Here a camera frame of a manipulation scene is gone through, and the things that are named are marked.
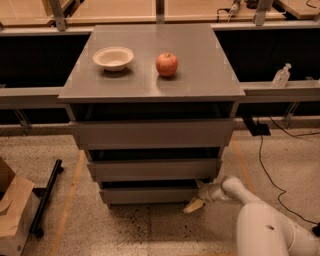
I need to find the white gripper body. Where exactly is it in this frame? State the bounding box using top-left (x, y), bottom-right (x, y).
top-left (198, 183), bottom-right (224, 203)

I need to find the grey bottom drawer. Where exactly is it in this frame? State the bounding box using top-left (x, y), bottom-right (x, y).
top-left (100, 187), bottom-right (198, 205)

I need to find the grey drawer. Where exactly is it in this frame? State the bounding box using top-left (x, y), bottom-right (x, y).
top-left (100, 187), bottom-right (198, 205)
top-left (88, 158), bottom-right (222, 182)
top-left (69, 119), bottom-right (234, 150)

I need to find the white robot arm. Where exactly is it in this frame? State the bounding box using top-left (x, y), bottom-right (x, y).
top-left (183, 176), bottom-right (319, 256)

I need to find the grey middle drawer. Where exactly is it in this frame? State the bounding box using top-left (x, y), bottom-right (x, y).
top-left (88, 158), bottom-right (222, 182)

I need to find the grey top drawer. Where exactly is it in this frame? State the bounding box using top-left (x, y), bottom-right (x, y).
top-left (69, 119), bottom-right (234, 150)

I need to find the grey drawer cabinet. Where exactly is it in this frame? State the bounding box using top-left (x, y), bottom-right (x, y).
top-left (58, 24), bottom-right (243, 191)

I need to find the red apple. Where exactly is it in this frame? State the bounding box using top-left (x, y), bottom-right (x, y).
top-left (156, 52), bottom-right (178, 77)

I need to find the clear sanitizer bottle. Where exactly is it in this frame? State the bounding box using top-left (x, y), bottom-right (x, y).
top-left (272, 63), bottom-right (291, 88)

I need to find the white paper bowl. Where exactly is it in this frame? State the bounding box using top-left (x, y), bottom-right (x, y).
top-left (93, 47), bottom-right (134, 72)

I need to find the black metal stand bar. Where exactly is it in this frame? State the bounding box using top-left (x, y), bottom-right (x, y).
top-left (29, 159), bottom-right (64, 239)

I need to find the brown cardboard box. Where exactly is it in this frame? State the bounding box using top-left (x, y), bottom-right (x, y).
top-left (0, 158), bottom-right (40, 256)

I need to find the black floor cable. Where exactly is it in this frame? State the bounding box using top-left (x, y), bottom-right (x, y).
top-left (257, 116), bottom-right (320, 238)

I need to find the black floor bracket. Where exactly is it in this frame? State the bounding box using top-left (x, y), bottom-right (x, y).
top-left (242, 116), bottom-right (271, 136)

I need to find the grey metal rail frame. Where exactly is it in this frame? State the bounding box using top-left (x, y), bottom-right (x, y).
top-left (0, 0), bottom-right (320, 111)

